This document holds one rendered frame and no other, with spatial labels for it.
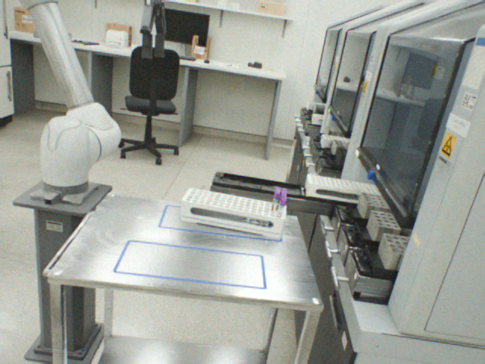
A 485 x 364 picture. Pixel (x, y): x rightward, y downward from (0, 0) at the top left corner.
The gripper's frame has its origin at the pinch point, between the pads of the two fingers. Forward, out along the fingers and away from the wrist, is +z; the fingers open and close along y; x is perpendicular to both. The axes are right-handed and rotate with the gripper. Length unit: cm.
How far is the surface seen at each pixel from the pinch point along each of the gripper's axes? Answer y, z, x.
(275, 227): 27, 42, 43
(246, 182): -17, 44, 33
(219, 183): -8.7, 43.1, 23.1
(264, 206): 21, 38, 40
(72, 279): 60, 45, 0
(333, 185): -12, 40, 65
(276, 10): -335, -40, 35
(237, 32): -362, -16, -6
